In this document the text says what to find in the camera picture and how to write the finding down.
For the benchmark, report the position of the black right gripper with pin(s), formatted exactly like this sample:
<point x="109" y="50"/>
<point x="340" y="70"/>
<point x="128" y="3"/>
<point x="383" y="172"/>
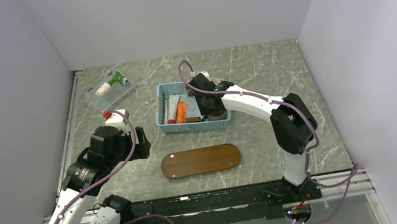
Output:
<point x="204" y="111"/>

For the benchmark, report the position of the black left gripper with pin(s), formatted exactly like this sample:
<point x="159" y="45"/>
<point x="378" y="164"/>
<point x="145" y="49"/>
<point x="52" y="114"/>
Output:
<point x="142" y="148"/>

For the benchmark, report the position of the purple grey mug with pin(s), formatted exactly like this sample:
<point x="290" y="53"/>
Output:
<point x="218" y="115"/>

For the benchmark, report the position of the clear acrylic holder wooden base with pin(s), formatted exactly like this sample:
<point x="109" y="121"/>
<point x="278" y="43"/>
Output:
<point x="192" y="109"/>

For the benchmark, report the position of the light blue plastic basket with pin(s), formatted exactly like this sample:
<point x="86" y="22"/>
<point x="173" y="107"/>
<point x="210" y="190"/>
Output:
<point x="177" y="88"/>

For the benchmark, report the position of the brown oval wooden tray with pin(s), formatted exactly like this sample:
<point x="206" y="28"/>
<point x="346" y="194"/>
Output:
<point x="200" y="161"/>

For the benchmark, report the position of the yellow mug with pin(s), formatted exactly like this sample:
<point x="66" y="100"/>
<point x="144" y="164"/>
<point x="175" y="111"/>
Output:
<point x="217" y="83"/>

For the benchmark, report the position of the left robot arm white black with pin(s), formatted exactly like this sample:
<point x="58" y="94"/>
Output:
<point x="82" y="184"/>

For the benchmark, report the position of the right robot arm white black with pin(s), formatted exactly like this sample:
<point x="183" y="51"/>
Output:
<point x="292" y="123"/>

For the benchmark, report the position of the orange toothpaste tube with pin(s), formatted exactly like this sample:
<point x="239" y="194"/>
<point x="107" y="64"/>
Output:
<point x="181" y="112"/>

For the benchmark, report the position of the white toothpaste tube red cap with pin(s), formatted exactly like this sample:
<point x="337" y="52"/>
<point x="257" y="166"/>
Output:
<point x="173" y="103"/>

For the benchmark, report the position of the clear plastic storage box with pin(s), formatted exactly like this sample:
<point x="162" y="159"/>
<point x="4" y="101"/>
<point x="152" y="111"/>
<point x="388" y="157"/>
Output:
<point x="114" y="95"/>

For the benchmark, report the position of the green white toy bottle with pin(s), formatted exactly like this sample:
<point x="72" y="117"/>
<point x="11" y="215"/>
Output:
<point x="115" y="77"/>

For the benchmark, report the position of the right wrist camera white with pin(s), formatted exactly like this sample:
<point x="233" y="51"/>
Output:
<point x="204" y="74"/>

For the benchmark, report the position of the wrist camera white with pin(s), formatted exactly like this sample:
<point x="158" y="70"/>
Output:
<point x="115" y="120"/>
<point x="204" y="74"/>

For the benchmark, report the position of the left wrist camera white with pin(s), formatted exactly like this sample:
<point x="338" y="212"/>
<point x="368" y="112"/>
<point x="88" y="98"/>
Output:
<point x="115" y="120"/>

